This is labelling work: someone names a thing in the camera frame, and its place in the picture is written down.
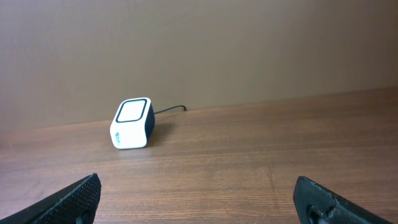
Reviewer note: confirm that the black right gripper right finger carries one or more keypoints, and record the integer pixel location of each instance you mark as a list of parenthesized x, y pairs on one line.
[(316, 204)]

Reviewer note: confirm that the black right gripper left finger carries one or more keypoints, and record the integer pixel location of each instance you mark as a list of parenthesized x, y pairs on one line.
[(76, 203)]

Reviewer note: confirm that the white barcode scanner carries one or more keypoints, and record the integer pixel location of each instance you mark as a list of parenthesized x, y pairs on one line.
[(133, 124)]

